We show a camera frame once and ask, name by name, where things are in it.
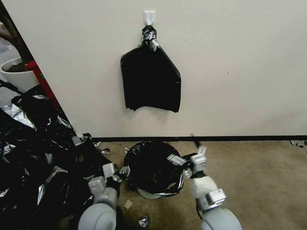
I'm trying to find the white wall hook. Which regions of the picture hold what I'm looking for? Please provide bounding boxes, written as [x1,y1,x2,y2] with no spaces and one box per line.
[144,10,154,26]

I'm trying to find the white round plant pot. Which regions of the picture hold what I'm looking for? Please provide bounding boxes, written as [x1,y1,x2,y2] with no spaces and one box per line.
[1,57,40,93]

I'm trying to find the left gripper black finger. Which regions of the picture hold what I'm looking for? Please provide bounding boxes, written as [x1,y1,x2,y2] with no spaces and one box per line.
[118,166,131,181]

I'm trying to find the black metal bar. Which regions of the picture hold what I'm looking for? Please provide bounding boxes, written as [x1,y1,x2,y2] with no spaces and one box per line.
[0,80,22,94]

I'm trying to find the red metal stand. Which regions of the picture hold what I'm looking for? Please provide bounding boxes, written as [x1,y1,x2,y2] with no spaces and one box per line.
[25,60,60,109]

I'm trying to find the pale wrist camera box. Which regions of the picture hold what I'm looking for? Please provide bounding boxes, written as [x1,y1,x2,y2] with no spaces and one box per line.
[191,154,207,172]
[102,163,115,178]

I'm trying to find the round grey trash bin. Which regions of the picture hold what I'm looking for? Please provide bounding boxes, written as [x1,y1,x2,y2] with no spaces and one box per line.
[137,188,166,200]

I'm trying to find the black trash bag lining bin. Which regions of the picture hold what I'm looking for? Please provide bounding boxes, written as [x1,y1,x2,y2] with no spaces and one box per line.
[123,141,185,195]

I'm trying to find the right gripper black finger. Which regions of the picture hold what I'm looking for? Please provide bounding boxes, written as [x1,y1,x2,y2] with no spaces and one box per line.
[190,133,208,156]
[167,154,186,166]

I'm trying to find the flat black hanging trash bag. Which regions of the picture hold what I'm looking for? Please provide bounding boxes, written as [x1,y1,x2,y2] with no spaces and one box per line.
[120,25,181,113]

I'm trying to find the brown tree trunk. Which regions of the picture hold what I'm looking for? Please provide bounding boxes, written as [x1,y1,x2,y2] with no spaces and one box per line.
[0,2,31,72]

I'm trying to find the crumpled black trash bag pile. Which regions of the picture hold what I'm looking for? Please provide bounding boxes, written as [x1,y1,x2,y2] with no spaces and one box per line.
[0,94,125,230]

